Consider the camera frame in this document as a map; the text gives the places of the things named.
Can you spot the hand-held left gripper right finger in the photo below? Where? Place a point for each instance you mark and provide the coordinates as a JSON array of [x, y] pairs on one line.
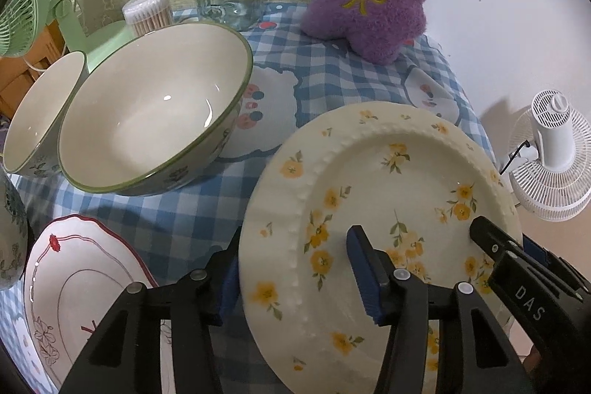
[[364, 278]]

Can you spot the white clip fan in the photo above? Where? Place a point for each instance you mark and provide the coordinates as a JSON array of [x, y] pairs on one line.
[[551, 135]]

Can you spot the red-rimmed white scalloped plate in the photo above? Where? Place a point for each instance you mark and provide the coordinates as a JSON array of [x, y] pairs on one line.
[[78, 274]]

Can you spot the green desk fan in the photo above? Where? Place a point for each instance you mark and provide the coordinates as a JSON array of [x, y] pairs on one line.
[[69, 24]]

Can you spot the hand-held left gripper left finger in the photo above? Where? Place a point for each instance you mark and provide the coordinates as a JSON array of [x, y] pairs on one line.
[[228, 290]]

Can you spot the blue checkered printed tablecloth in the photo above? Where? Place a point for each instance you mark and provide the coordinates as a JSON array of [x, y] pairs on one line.
[[323, 98]]

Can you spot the yellow floral ceramic plate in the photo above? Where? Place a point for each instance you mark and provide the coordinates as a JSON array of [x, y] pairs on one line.
[[369, 172]]

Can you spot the green-rimmed floral ceramic bowl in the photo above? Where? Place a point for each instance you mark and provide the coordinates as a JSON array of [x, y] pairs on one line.
[[41, 112], [11, 237], [152, 108]]

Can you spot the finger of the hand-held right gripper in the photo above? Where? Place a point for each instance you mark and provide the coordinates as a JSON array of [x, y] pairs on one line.
[[538, 253], [501, 244]]

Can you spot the cotton swab container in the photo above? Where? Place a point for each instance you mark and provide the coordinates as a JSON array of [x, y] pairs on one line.
[[147, 15]]

